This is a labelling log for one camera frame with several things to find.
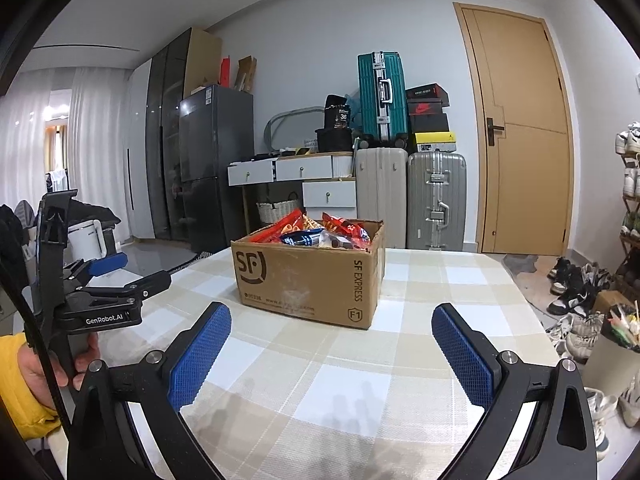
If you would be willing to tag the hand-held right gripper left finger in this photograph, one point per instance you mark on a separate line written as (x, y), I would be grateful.
(200, 355)

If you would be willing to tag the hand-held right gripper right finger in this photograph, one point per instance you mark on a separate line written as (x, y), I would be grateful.
(462, 355)

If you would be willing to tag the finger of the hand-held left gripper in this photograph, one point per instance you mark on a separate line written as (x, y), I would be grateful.
(130, 292)
(107, 264)

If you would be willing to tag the brown cardboard box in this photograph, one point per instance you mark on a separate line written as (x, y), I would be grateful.
(300, 280)

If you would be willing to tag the red crinkled snack packet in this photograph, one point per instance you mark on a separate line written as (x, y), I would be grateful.
(275, 230)

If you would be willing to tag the blue cookie packet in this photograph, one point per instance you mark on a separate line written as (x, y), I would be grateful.
(300, 239)

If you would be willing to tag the red cookie packet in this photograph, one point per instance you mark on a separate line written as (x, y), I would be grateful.
(350, 230)

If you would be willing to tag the person's left forearm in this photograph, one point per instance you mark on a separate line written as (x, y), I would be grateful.
(20, 410)

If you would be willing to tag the person's left hand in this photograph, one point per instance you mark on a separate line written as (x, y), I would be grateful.
(37, 375)

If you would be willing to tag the white appliance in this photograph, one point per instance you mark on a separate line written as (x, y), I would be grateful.
(87, 242)

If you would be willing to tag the white curtain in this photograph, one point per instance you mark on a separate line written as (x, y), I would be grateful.
(100, 160)

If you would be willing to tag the grey door mat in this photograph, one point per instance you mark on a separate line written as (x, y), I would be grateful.
(525, 270)

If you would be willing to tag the heap of black white sneakers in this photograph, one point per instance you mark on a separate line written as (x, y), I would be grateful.
(570, 300)

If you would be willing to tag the tall dark glass cabinet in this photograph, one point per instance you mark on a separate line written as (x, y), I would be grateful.
(165, 135)

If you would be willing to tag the white trash bin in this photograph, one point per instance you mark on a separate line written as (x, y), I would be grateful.
(605, 365)

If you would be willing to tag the grey fridge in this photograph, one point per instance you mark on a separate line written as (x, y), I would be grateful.
(215, 160)

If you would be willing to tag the small cardboard box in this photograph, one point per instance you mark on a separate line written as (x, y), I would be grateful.
(607, 302)

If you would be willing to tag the woven basket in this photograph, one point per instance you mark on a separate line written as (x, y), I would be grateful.
(272, 210)

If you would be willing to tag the silver suitcase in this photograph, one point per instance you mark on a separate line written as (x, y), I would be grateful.
(435, 185)

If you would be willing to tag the cream ribbed suitcase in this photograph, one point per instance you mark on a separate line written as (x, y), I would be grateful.
(380, 195)

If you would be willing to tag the wooden shoe rack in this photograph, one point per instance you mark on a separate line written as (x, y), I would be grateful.
(629, 255)

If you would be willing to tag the wooden door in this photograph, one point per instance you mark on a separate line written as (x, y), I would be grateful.
(525, 160)

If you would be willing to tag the white drawer desk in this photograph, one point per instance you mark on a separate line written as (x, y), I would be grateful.
(305, 167)

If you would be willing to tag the yellow and black shoebox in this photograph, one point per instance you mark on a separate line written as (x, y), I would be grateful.
(435, 141)

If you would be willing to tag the red box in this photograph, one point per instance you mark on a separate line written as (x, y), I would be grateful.
(225, 72)

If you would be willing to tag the small white basket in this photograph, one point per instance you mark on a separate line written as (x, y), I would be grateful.
(311, 146)

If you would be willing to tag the red and black shoebox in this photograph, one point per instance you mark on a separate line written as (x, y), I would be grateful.
(426, 108)

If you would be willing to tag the black hat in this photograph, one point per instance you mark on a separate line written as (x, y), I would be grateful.
(335, 139)

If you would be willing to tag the black shoebox with red label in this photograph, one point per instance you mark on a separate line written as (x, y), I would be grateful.
(426, 92)

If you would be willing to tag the teal suitcase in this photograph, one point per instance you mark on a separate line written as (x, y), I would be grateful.
(370, 100)

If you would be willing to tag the rows of colourful sneakers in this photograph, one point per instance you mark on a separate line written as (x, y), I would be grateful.
(631, 140)

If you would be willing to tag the black printed bag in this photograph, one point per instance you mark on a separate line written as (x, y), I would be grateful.
(339, 110)

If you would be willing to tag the grey oval metal frame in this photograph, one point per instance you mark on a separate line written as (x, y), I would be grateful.
(272, 120)

